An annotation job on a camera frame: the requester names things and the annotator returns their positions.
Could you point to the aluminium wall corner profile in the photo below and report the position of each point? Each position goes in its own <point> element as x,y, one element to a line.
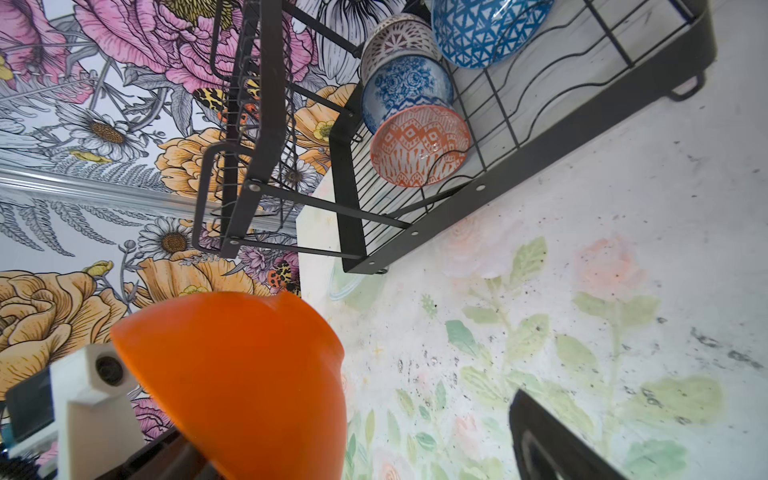
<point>52,186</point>

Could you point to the black wire dish rack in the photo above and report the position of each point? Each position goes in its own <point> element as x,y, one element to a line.
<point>591,65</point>

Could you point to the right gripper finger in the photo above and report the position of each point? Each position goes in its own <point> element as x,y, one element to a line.
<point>545,448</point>

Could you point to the dark blue patterned bowl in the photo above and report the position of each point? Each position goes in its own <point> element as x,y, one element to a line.
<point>476,34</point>

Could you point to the plain orange bowl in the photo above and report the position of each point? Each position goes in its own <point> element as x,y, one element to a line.
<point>254,383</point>

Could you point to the orange patterned bowl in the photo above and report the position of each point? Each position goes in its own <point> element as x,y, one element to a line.
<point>420,146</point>

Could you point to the blue floral bowl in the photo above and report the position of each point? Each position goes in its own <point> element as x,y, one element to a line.
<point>404,82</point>

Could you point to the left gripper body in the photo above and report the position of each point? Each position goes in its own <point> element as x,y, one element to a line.
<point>170,456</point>

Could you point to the maroon patterned white bowl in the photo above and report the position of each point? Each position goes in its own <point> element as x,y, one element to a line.
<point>400,35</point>

